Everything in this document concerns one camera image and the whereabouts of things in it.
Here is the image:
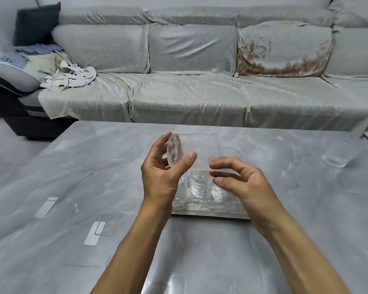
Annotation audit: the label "person's right hand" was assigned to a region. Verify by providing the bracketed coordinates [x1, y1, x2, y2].
[209, 157, 284, 229]

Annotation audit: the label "person's left hand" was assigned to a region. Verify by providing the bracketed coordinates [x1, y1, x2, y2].
[141, 132, 198, 212]

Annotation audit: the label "clear embossed glass mug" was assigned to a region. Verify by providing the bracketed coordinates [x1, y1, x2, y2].
[165, 133, 243, 181]

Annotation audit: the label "person's left forearm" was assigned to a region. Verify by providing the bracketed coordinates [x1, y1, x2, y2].
[90, 200, 173, 294]

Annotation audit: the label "person's right forearm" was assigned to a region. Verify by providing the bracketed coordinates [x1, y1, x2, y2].
[251, 211, 352, 294]

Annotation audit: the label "clear embossed glass cup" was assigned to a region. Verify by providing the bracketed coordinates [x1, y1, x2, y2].
[212, 180, 232, 203]
[188, 170, 213, 200]
[173, 174, 188, 209]

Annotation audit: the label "clear rectangular tray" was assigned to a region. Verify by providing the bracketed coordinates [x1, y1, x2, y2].
[171, 168, 252, 220]

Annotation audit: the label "grey patterned sofa cover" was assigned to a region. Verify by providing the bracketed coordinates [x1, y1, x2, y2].
[38, 71, 368, 141]

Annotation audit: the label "plain clear glass tumbler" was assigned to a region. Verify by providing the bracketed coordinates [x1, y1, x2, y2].
[322, 140, 357, 168]

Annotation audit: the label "grey sofa back cushion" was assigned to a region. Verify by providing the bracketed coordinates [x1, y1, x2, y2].
[323, 26, 368, 79]
[51, 24, 151, 74]
[148, 23, 238, 76]

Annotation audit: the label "white patterned crumpled garment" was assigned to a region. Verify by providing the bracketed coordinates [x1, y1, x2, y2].
[39, 62, 97, 92]

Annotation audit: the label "grey cushion with brown flowers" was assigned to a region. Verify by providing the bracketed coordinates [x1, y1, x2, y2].
[235, 21, 334, 78]

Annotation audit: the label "pale blue folded clothes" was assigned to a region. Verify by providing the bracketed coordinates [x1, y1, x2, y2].
[0, 43, 65, 75]

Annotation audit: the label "grey sofa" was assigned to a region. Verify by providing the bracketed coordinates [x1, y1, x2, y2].
[0, 0, 368, 141]

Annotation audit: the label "dark green pillow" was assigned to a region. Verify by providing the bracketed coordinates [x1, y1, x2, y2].
[13, 2, 62, 47]

